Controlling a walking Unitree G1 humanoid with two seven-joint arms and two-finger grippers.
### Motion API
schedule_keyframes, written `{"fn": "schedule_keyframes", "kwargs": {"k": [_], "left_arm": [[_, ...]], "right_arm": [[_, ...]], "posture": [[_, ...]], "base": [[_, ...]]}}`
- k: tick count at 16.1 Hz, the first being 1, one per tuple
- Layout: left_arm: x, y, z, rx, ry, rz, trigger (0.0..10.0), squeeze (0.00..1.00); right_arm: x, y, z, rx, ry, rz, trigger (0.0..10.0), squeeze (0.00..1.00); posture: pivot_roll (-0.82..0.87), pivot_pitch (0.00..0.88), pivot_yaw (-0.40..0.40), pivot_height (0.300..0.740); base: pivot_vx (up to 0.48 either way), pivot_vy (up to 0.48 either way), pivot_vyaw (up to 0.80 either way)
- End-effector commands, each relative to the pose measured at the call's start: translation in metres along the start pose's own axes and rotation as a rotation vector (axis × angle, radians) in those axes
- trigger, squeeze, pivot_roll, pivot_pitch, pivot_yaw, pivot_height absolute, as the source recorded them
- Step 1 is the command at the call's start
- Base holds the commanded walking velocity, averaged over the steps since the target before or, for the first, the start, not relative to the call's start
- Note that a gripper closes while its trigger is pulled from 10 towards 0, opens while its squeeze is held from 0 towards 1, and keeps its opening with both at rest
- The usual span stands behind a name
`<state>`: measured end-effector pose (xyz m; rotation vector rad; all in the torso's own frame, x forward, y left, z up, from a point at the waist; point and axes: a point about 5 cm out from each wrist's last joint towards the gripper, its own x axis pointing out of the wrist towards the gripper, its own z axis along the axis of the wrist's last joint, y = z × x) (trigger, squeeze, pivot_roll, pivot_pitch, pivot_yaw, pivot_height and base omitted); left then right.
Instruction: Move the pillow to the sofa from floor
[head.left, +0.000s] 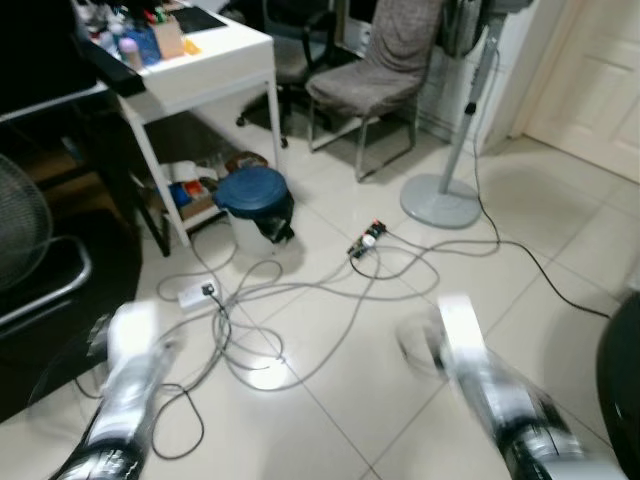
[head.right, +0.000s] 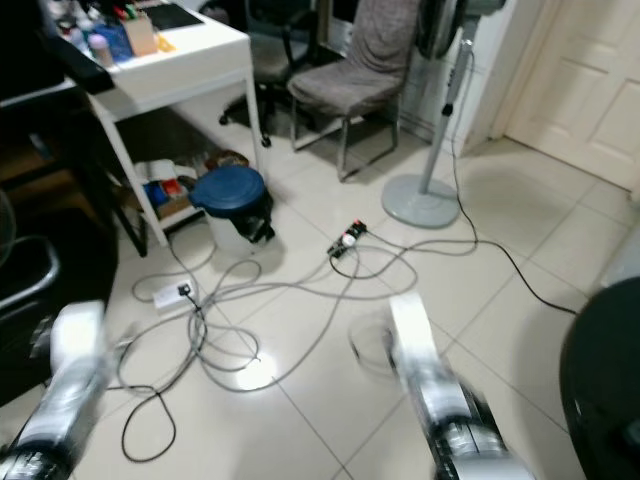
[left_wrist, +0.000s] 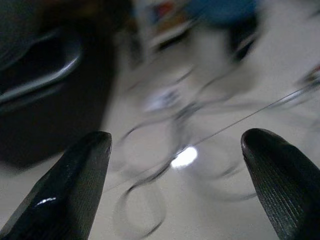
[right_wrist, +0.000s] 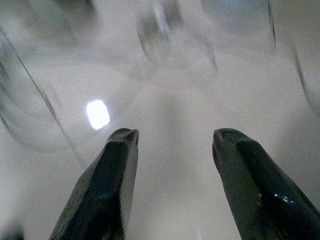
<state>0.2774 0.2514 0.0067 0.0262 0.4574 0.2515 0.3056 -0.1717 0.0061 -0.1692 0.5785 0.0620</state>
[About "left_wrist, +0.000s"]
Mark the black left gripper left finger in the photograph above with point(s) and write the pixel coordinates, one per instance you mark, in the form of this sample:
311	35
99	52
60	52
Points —
62	190

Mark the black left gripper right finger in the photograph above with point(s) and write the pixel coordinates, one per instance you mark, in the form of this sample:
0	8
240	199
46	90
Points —
285	180

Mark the black plastic bin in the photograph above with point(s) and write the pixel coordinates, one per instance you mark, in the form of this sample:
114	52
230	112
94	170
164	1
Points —
75	117

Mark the white bucket with blue lid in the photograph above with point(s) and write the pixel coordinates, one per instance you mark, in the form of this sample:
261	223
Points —
225	10

